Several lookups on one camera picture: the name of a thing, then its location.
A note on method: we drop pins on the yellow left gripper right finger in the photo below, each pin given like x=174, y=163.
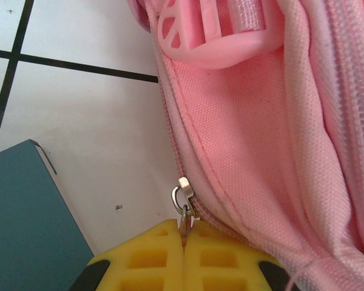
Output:
x=224, y=263

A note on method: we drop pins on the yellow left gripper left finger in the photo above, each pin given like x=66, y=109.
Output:
x=145, y=260

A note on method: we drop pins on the blue-grey notebook with barcode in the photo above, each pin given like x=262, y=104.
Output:
x=24, y=218

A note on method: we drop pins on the pink student backpack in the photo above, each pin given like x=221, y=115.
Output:
x=261, y=136

